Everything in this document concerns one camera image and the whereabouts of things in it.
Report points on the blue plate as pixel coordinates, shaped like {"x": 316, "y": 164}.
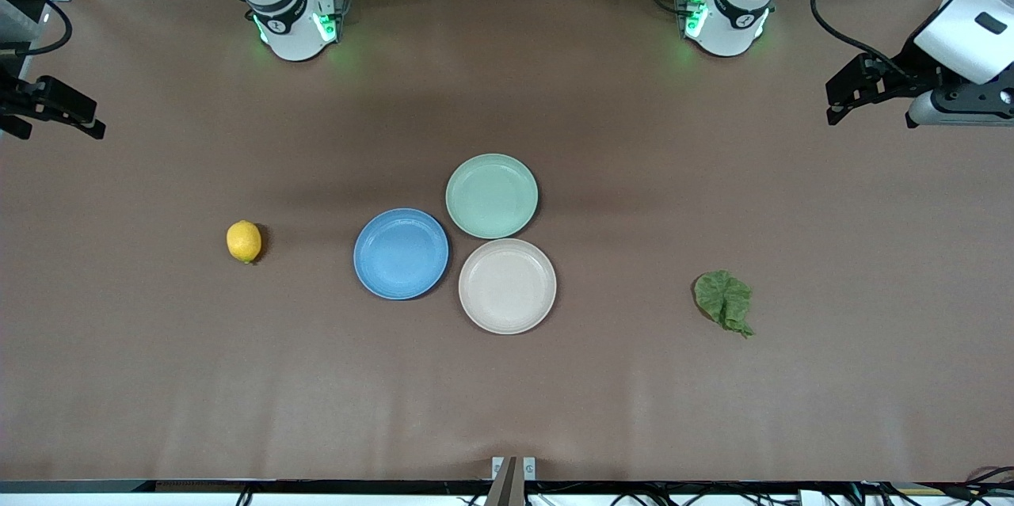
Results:
{"x": 400, "y": 254}

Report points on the green plate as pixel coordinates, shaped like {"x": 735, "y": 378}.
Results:
{"x": 491, "y": 195}

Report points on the brown camera pole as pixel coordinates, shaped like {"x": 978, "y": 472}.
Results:
{"x": 507, "y": 492}

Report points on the yellow lemon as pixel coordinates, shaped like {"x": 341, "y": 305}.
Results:
{"x": 243, "y": 241}

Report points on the green lettuce leaf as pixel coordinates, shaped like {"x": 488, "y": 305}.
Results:
{"x": 722, "y": 300}

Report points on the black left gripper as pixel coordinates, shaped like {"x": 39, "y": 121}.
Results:
{"x": 908, "y": 75}

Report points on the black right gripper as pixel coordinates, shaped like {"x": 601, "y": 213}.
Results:
{"x": 9, "y": 101}

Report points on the beige plate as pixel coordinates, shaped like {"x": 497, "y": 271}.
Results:
{"x": 507, "y": 286}

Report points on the white metal table bracket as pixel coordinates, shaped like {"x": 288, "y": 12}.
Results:
{"x": 497, "y": 466}

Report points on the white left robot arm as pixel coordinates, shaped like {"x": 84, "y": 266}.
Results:
{"x": 729, "y": 23}

